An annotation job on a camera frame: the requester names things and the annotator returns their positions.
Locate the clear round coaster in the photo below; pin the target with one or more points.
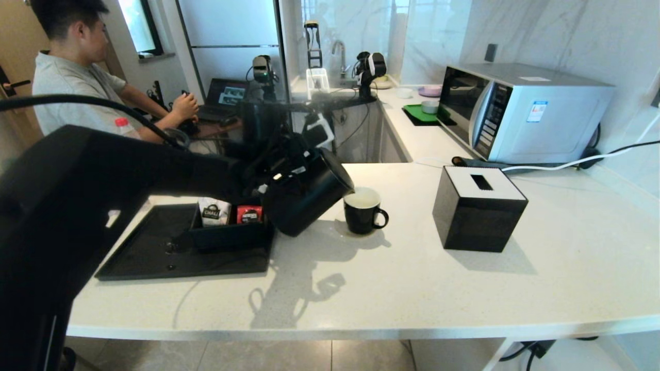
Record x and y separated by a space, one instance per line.
340 230

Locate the small white bowl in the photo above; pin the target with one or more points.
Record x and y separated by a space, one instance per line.
405 94

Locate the white plastic holder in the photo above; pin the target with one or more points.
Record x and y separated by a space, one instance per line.
318 80

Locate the black tissue box white lid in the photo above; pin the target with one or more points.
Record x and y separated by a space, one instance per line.
474 221

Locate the black ceramic mug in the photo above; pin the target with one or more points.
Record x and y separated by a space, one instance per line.
361 219

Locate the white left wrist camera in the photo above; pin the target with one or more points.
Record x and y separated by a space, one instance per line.
319 133

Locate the clear water bottle red cap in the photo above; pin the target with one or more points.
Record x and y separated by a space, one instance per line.
122 126

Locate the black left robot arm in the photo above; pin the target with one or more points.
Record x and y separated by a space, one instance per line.
77 196

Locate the black electric kettle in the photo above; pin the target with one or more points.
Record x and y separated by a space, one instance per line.
309 201

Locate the black camera on stand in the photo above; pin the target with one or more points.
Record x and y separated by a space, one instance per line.
263 69

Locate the brown wooden desk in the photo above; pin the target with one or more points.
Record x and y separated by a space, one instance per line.
216 129

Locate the silver refrigerator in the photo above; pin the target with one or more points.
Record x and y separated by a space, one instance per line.
227 26

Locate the small grey bowl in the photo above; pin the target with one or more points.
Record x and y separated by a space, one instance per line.
429 107

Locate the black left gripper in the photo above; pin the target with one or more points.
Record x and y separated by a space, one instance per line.
273 172

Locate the pale green bowl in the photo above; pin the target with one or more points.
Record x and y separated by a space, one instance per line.
384 83

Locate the chrome faucet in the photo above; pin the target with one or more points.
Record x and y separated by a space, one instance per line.
339 51

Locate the green cutting board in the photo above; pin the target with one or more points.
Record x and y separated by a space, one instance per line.
415 114

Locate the black trash bin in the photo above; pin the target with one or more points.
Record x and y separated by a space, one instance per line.
69 360

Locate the black sachet organizer box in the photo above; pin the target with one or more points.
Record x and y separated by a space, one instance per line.
227 239

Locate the white Chali tea packet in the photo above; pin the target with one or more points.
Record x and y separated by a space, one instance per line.
212 212

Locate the black rectangular serving tray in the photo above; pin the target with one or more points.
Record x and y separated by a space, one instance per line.
154 257

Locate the black wall socket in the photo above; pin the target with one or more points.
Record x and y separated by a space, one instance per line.
656 98
490 53

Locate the person in grey t-shirt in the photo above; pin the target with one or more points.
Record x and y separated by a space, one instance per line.
67 82

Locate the red package with white label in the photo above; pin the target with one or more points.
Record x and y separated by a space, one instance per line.
250 214

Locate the black teleoperation controller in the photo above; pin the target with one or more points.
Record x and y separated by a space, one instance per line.
157 95

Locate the black ladder-shaped frame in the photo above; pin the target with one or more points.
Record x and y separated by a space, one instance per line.
313 44

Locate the black round stand table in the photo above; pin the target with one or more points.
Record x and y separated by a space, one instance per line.
350 103

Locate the black laptop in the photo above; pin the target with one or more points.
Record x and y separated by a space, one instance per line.
229 95

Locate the window with dark frame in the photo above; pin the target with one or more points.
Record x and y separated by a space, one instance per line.
139 26

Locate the purple plate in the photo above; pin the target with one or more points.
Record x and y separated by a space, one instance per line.
430 92

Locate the silver microwave oven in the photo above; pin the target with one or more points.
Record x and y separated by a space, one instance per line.
557 123

